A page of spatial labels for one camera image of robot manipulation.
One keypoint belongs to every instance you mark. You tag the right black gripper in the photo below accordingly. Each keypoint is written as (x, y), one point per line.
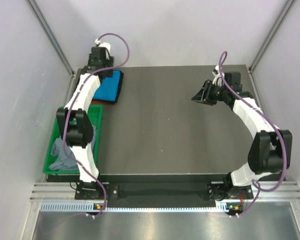
(203, 95)

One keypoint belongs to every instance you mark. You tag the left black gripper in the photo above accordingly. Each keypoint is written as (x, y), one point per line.
(110, 62)

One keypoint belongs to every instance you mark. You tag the blue t shirt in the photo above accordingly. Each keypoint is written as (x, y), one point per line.
(110, 86)

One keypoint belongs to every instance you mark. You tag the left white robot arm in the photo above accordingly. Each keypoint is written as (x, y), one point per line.
(74, 124)

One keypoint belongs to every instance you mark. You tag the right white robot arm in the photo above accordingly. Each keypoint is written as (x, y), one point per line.
(270, 151)

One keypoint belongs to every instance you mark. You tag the folded black t shirt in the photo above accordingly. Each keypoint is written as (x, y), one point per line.
(118, 87)

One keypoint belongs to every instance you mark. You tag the folded red t shirt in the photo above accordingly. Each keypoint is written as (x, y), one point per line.
(97, 102)

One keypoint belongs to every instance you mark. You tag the grey t shirt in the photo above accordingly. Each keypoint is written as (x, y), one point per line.
(62, 162)

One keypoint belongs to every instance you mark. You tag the left aluminium frame post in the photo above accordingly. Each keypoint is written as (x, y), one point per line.
(49, 34)

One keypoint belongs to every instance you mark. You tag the aluminium frame post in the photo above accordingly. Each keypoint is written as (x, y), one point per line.
(49, 34)
(288, 5)

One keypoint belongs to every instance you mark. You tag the slotted cable duct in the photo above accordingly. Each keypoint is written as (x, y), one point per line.
(94, 207)

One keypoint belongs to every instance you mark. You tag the right aluminium frame post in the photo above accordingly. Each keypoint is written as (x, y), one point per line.
(288, 5)

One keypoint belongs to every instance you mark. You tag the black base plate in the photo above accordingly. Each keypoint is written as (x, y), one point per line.
(169, 194)

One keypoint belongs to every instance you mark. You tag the aluminium front rail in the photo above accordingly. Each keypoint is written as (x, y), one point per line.
(52, 191)

